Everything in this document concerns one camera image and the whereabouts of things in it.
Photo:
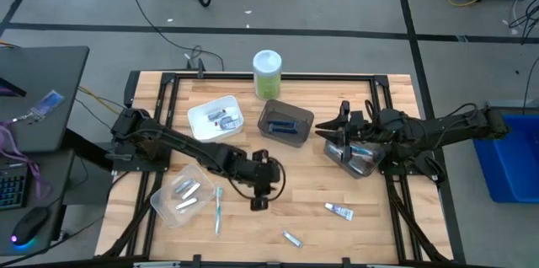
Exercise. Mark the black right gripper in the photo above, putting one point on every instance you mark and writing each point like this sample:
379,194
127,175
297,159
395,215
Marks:
364,129

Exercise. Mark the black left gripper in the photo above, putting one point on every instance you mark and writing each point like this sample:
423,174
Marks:
259,175

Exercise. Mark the small white toothpaste tube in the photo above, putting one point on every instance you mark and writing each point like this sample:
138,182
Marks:
339,211
215,114
227,123

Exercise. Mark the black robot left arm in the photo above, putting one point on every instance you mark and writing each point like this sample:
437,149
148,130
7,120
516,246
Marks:
181,143

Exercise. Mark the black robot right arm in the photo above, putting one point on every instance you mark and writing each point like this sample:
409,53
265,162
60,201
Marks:
442,131

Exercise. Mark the grey translucent plastic bin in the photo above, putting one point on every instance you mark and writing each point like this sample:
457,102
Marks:
337,160
295,138

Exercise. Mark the wrapped teal toothbrush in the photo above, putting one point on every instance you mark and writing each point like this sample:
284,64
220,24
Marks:
218,213

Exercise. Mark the white plastic bin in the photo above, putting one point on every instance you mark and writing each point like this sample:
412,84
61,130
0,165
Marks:
198,127

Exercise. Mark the green canister with white lid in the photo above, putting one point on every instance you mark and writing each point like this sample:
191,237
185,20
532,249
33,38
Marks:
267,78

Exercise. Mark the clear plastic container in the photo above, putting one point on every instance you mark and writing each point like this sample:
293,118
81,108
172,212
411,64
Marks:
168,213

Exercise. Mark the grey floor foot bar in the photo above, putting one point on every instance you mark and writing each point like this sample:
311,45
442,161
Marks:
511,104

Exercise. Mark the blue plastic crate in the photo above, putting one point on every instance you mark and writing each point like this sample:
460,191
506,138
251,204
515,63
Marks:
518,162

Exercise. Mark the black desk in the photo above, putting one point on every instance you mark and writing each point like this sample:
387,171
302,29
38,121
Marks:
54,183
42,91

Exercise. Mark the blue id badge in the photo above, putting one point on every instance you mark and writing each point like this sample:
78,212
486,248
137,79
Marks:
47,103

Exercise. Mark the black computer mouse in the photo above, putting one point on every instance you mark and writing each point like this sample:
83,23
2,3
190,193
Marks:
28,226

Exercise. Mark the black keyboard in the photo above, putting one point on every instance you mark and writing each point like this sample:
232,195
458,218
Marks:
12,185

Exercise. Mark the dark laptop edge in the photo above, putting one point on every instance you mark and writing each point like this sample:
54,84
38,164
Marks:
10,87

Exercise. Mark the black aluminium table frame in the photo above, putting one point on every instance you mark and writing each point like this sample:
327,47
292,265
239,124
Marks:
337,77

